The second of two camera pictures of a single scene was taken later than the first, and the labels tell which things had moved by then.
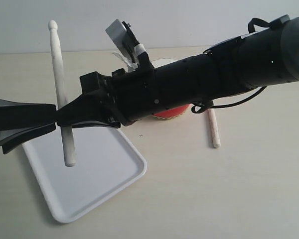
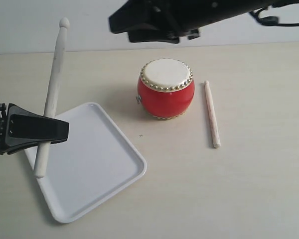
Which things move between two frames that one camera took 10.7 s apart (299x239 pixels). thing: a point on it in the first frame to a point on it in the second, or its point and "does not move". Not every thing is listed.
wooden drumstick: (214, 129) does not move
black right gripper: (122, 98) to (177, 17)
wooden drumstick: (68, 144) to (43, 150)
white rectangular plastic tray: (106, 161) does not move
